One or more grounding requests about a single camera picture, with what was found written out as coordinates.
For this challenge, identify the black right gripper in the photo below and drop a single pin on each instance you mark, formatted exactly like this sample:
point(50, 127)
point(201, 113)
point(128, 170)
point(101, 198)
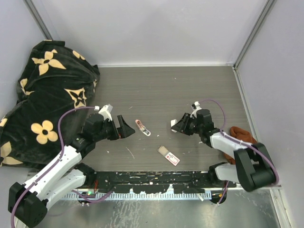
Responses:
point(181, 125)

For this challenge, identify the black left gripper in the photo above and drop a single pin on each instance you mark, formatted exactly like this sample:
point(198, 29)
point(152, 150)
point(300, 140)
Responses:
point(124, 131)

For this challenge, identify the red white staple box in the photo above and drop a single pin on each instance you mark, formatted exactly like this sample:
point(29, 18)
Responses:
point(168, 155)

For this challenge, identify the white staple remover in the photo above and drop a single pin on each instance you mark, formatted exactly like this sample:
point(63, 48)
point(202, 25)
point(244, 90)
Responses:
point(173, 123)

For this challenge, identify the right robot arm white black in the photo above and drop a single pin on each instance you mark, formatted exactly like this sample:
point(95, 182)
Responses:
point(253, 168)

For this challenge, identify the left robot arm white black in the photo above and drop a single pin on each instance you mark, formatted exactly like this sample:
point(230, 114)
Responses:
point(29, 202)

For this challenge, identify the brown cloth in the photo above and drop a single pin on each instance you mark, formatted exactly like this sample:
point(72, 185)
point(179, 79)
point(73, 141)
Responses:
point(239, 134)

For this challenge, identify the black floral blanket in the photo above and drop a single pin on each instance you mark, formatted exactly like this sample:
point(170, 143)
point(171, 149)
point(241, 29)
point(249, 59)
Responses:
point(54, 93)

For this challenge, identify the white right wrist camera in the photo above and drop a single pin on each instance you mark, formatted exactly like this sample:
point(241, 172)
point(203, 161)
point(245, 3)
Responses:
point(195, 107)

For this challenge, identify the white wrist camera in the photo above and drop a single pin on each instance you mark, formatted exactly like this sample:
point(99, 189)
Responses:
point(195, 107)
point(105, 111)

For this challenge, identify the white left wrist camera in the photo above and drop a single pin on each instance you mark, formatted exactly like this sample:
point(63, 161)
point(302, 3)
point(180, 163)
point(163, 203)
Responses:
point(105, 111)

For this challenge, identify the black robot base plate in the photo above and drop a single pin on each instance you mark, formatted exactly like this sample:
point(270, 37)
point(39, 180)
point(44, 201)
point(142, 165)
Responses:
point(152, 181)

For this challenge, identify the white slotted cable duct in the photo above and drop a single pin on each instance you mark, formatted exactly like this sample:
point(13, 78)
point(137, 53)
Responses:
point(170, 195)

